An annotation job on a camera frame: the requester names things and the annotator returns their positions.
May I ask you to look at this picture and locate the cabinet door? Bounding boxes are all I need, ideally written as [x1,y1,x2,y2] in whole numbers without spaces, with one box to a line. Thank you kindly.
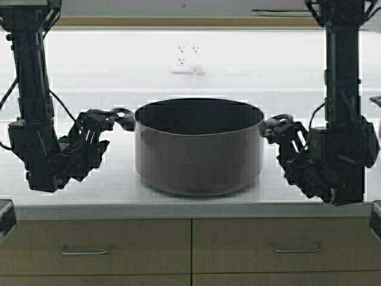
[1,275,191,285]
[193,272,380,285]

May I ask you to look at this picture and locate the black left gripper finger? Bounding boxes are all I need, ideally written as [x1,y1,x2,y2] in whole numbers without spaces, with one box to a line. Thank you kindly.
[107,118,134,131]
[104,107,131,119]

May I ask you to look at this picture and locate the right wooden drawer front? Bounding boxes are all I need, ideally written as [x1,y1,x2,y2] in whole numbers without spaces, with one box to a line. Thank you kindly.
[192,217,380,274]

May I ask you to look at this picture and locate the drawer metal handle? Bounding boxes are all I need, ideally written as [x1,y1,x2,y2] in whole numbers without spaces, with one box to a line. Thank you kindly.
[60,245,114,257]
[270,242,323,254]

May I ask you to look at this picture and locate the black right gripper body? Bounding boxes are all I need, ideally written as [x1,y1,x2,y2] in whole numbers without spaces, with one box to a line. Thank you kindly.
[275,120,330,200]

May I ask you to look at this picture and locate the white wall outlet plate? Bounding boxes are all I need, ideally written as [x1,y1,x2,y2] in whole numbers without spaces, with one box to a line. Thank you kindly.
[171,43,205,75]

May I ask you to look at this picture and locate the right lower cabinet door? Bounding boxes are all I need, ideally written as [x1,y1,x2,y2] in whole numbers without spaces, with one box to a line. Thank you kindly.
[193,272,380,285]

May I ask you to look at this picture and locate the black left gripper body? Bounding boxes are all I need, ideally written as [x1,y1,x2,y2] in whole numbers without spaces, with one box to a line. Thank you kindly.
[58,109,115,182]

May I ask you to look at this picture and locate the flat tray in cabinet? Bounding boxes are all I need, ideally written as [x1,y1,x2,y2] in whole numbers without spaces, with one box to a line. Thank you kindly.
[252,10,312,18]

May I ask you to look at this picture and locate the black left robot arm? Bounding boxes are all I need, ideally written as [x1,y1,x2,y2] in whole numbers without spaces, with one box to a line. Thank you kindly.
[1,1,135,192]

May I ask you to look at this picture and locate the left drawer metal handle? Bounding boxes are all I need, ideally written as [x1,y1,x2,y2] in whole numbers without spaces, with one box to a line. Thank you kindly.
[60,245,114,257]

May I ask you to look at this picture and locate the dark grey cooking pot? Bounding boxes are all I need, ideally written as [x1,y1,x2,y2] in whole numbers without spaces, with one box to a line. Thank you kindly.
[130,98,266,197]

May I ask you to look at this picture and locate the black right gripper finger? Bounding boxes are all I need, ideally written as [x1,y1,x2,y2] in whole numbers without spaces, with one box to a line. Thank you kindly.
[264,114,293,129]
[261,128,283,143]

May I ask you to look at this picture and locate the right drawer metal handle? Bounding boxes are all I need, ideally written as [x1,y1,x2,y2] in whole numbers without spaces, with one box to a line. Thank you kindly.
[270,242,323,254]

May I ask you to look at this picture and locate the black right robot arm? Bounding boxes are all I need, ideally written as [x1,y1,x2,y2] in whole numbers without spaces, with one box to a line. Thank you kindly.
[112,1,380,206]

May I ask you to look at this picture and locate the black pot at right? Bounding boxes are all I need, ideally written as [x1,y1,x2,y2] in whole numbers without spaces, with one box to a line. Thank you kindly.
[370,95,381,107]

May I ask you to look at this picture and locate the right metal robot base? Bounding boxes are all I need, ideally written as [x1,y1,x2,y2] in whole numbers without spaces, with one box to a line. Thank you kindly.
[369,200,381,240]

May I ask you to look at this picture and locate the left lower cabinet door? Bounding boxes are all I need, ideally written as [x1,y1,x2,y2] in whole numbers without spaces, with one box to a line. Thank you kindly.
[1,275,191,285]

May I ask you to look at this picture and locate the left wooden drawer front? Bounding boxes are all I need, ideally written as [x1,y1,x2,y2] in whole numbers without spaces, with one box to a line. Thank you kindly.
[1,219,191,276]

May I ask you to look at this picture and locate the wooden drawer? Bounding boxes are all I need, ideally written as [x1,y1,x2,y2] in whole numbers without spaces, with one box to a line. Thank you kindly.
[1,219,191,276]
[192,217,380,274]

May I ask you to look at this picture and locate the left metal robot base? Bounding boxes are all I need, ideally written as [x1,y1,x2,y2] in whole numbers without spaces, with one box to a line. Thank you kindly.
[0,200,17,244]

